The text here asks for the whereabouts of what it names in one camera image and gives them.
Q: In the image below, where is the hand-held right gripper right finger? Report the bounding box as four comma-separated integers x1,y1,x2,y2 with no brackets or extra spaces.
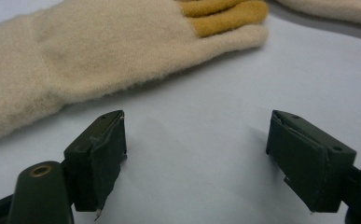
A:
265,109,357,214

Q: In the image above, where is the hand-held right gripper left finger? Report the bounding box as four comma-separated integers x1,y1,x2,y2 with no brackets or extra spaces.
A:
63,109,128,222

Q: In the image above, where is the cream and mustard fleece glove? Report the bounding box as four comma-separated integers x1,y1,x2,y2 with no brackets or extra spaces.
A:
0,0,270,145
275,0,361,30

